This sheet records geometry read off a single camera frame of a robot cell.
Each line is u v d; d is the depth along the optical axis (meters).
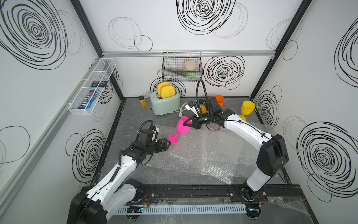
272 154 0.45
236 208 0.71
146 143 0.62
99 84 0.75
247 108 0.94
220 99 1.01
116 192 0.56
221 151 0.87
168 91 0.98
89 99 0.72
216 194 0.75
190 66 0.95
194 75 0.96
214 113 0.65
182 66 0.89
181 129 0.83
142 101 1.08
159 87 0.99
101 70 0.91
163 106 1.02
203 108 0.72
